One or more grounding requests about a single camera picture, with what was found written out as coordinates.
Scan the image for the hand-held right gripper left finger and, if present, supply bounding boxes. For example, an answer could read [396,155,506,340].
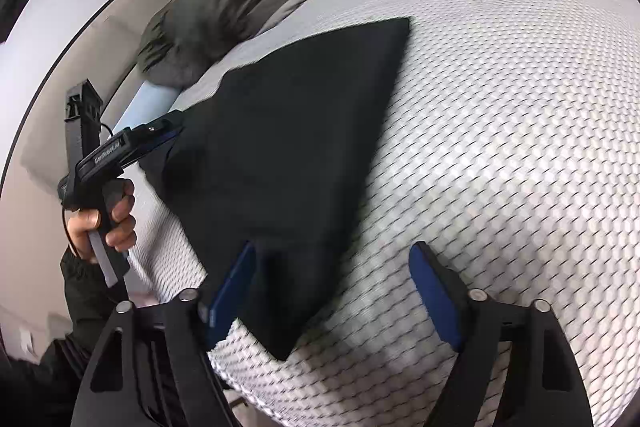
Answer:
[70,241,259,427]

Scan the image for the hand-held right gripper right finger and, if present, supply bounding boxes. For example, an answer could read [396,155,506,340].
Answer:
[407,241,596,427]

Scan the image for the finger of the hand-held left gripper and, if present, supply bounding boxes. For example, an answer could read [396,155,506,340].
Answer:
[146,111,184,135]
[149,130,180,154]

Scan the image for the black pants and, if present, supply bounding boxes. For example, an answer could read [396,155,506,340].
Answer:
[162,17,412,362]

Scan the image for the person's left forearm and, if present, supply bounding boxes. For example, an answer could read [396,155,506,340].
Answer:
[30,249,128,427]

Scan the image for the person's left hand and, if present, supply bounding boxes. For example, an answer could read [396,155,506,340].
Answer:
[67,179,138,264]

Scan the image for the light blue pillow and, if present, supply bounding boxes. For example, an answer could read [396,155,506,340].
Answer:
[114,81,179,134]

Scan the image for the white mesh mattress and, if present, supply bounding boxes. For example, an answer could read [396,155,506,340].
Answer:
[120,0,640,427]

